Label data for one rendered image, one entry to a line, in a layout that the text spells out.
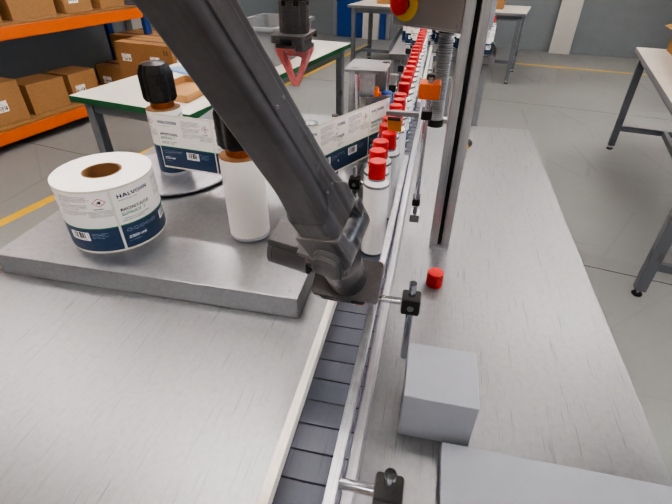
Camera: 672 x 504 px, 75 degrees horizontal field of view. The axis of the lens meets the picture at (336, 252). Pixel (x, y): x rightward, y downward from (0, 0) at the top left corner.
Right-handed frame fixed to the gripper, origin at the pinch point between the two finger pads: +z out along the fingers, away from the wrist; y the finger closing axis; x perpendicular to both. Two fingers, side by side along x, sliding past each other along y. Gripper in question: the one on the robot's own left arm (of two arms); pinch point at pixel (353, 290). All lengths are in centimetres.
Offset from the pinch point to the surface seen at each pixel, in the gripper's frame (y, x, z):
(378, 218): -1.3, -16.5, 7.5
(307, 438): 0.9, 23.0, -11.8
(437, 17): -7, -50, -9
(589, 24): -217, -566, 508
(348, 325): -0.1, 5.9, 1.7
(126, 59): 297, -241, 252
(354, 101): 13, -59, 31
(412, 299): -10.1, 1.1, -6.1
